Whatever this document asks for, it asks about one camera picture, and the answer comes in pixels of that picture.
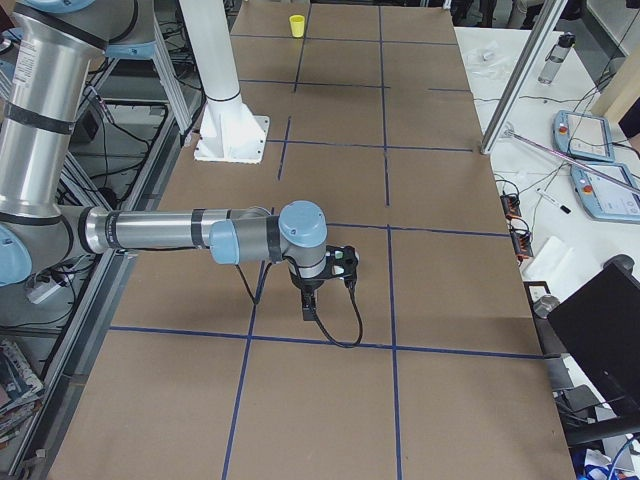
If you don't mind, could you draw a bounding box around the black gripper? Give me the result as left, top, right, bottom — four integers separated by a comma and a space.
291, 245, 359, 321

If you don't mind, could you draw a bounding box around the yellow plastic cup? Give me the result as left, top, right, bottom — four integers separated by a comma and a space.
289, 14, 306, 38

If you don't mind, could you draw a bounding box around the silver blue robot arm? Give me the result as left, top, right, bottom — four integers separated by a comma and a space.
1, 1, 358, 320

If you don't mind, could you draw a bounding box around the metal reacher grabber stick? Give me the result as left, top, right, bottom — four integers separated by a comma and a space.
503, 127, 640, 194

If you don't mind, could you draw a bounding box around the black marker pen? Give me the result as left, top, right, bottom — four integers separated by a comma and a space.
536, 188, 571, 214

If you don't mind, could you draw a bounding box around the black monitor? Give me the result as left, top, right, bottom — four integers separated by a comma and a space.
548, 264, 639, 416

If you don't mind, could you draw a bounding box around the teach pendant far one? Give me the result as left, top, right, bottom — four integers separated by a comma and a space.
570, 166, 639, 224

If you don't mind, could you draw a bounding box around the clear water bottle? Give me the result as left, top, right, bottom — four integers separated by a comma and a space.
538, 32, 576, 85

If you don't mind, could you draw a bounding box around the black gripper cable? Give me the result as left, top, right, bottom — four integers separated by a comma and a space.
234, 259, 365, 349

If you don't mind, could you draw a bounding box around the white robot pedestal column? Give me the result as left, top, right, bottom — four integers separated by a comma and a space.
180, 0, 270, 164

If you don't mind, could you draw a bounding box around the teach pendant near post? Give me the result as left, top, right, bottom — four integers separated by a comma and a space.
552, 110, 615, 162

